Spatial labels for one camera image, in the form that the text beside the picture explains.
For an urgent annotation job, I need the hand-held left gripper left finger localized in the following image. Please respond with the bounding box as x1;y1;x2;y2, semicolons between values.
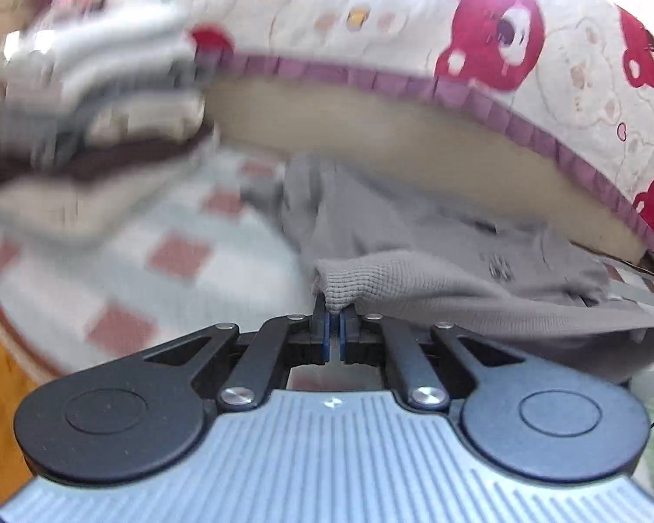
142;294;333;414

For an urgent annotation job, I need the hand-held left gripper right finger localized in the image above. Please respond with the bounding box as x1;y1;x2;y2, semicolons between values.
338;302;527;412

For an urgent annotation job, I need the grey waffle knit garment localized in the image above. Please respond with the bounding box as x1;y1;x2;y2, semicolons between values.
240;153;654;387

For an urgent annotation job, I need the stack of folded clothes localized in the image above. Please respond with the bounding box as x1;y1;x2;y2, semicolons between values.
0;3;221;241

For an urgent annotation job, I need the checkered rug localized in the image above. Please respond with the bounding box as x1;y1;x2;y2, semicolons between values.
0;144;328;387

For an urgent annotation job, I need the beige bed base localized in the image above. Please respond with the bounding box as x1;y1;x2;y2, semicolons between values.
204;73;654;273

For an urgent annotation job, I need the bear print bed quilt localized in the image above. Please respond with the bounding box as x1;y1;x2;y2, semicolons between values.
33;0;654;254

